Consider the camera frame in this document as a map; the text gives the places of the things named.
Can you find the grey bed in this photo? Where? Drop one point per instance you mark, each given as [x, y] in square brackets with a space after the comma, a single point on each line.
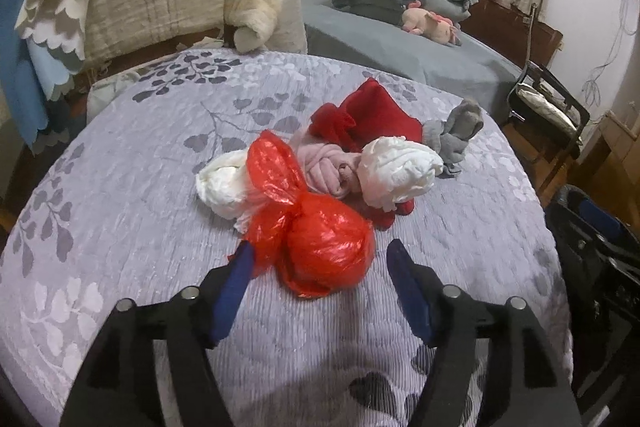
[471, 70]

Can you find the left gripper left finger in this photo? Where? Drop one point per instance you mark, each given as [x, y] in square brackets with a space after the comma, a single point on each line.
[117, 385]

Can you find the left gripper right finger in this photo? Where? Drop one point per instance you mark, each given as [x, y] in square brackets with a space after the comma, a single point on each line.
[525, 384]

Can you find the wooden wardrobe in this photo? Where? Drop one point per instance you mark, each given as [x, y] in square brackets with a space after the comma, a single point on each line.
[609, 165]

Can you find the dark wooden headboard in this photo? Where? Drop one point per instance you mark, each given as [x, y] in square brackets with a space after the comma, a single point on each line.
[506, 30]

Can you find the grey sock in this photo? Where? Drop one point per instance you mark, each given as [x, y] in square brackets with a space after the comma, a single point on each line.
[449, 138]

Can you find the white tissue wad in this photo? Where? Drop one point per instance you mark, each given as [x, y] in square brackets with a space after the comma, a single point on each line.
[392, 170]

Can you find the white plastic wad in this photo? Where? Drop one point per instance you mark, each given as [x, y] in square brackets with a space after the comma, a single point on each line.
[224, 186]

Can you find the black cantilever chair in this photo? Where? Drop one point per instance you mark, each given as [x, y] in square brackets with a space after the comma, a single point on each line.
[543, 80]

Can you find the pink plush pig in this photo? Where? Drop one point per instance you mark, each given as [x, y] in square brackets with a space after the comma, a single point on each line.
[421, 22]

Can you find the silver chair cushion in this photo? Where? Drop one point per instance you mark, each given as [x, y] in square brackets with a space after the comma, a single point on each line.
[561, 116]

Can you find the black lined trash bin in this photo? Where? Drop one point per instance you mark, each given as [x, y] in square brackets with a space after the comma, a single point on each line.
[589, 345]

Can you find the pink sock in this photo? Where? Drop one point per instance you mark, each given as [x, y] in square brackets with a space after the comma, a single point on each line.
[326, 167]

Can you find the red plastic bag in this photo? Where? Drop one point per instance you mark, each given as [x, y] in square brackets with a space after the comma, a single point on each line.
[316, 243]

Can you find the blue white scalloped cloth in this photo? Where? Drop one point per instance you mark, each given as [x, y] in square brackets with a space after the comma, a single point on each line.
[42, 49]

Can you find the red sock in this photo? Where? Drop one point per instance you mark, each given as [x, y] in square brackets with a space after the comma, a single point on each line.
[365, 115]

